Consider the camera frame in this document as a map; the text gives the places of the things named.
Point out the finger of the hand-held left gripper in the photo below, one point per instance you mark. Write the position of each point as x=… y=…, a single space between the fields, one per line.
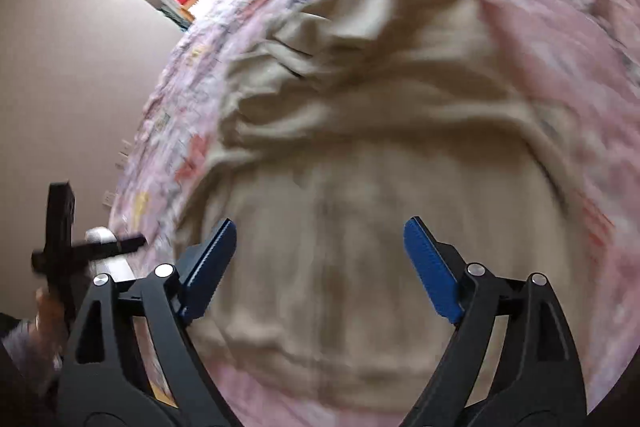
x=115 y=247

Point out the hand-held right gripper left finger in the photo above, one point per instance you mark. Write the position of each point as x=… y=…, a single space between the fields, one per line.
x=210 y=267

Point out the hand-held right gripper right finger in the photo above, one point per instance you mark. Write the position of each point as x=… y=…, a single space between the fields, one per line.
x=430 y=267

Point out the beige zip hoodie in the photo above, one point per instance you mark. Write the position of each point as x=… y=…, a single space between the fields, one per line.
x=350 y=157

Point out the person's left hand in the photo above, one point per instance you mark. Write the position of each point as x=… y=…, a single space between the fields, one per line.
x=47 y=307

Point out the white knitted cloth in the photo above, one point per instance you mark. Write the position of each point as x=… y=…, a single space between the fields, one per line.
x=99 y=234

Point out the pink printed quilt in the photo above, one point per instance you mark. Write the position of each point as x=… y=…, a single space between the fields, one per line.
x=575 y=32

